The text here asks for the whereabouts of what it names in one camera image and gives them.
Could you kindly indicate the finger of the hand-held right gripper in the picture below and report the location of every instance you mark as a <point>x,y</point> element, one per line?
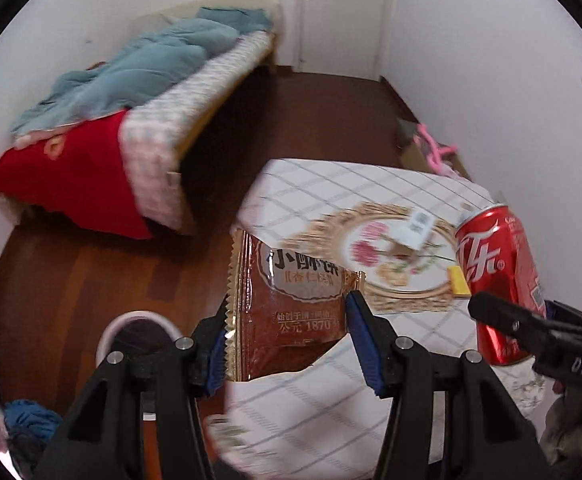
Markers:
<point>571,312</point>
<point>506,316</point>

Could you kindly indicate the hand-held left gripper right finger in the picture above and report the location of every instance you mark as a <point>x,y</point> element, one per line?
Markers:
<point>366,340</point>

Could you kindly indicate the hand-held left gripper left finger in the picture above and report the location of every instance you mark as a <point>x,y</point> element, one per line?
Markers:
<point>215,360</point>

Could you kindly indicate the red soda can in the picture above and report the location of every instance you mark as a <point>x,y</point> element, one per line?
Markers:
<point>496,260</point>

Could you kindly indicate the brown snack packet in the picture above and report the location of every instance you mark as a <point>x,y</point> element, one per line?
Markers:
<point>291,305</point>

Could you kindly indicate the white trash bin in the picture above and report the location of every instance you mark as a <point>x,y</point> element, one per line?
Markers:
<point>121,327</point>

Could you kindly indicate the small yellow packet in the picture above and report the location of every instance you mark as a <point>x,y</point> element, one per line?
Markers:
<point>457,281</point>

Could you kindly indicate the floral gold-rimmed placemat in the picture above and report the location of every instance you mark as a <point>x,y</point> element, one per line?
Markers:
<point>396,280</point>

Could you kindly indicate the small white card box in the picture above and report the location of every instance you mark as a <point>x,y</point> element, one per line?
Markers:
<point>413,230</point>

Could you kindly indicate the pink plastic hanger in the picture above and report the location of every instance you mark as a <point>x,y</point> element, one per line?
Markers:
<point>438,152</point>

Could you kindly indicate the cardboard box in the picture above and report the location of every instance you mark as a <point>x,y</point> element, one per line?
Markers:
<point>413,152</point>

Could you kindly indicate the blue cloth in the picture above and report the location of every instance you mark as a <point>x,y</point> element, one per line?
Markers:
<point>31,422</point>

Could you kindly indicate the red blanket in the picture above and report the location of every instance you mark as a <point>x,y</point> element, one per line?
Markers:
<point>71,180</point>

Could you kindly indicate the pink checked bedsheet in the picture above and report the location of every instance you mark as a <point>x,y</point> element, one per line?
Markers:
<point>171,120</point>

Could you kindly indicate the bed with blue blanket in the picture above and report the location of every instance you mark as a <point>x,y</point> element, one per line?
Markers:
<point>206,115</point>

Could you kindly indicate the light blue quilt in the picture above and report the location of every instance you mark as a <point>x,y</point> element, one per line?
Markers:
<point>146,70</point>

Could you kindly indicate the white door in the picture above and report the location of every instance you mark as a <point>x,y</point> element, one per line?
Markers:
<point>343,15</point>

